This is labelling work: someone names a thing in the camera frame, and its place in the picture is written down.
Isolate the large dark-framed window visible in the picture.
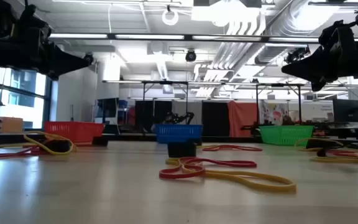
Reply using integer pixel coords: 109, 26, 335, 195
0, 65, 53, 130

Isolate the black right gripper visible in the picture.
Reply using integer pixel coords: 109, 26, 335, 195
280, 40, 358, 93

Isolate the dark background screen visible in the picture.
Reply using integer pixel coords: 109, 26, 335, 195
96, 97, 120, 126

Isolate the green plastic basket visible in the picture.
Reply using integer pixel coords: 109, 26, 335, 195
259, 124, 315, 146

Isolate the orange curtain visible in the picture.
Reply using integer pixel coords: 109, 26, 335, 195
227, 100, 260, 138

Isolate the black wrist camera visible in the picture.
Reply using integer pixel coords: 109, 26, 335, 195
12, 4, 53, 40
318, 20, 356, 47

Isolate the silver ventilation duct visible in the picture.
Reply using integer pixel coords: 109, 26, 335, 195
253, 0, 323, 66

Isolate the black aluminium table frame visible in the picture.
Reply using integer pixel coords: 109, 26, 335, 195
0, 132, 358, 147

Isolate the long white light strip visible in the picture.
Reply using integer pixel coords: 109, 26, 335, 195
48, 32, 358, 44

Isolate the black track light cluster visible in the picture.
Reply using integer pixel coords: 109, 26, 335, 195
285, 45, 311, 65

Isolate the white poster with text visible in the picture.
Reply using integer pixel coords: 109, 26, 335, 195
303, 102, 334, 122

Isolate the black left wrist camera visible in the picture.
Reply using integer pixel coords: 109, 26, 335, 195
12, 4, 53, 40

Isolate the red plastic basket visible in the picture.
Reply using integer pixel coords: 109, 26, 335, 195
44, 121, 106, 144

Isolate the black background table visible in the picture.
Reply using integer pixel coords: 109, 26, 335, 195
314, 123, 358, 141

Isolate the red rubber band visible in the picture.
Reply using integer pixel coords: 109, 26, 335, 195
158, 157, 258, 180
328, 149, 358, 157
0, 147, 48, 160
201, 144, 263, 152

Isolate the black background station frame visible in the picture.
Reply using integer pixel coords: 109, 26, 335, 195
140, 80, 190, 134
255, 82, 303, 127

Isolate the brown cardboard box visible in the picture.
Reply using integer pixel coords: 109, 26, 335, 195
0, 116, 24, 134

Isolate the blue plastic basket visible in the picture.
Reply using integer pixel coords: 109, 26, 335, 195
154, 124, 204, 144

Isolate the black curtain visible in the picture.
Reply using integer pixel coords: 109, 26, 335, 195
201, 101, 229, 137
134, 100, 173, 133

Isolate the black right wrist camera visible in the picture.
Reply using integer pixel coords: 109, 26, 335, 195
318, 20, 356, 47

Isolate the black computer monitor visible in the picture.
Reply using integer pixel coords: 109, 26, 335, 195
333, 99, 358, 123

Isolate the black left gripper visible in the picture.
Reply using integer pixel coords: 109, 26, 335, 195
11, 39, 89, 81

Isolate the white ring ceiling fixture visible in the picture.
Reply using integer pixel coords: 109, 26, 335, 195
161, 8, 180, 27

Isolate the floral patterned cloth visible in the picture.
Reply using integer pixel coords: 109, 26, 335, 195
260, 101, 289, 126

